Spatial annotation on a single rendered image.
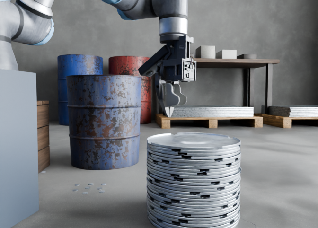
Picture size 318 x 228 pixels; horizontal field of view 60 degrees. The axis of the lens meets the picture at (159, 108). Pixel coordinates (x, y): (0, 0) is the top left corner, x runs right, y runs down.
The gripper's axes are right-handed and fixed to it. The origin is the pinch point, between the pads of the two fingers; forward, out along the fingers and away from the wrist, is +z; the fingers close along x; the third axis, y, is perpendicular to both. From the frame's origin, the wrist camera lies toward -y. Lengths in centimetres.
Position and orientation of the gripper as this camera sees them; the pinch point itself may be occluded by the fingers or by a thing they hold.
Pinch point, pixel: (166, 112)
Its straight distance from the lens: 75.3
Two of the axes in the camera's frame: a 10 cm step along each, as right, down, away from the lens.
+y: 8.0, 0.4, -6.0
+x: 6.0, -0.4, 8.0
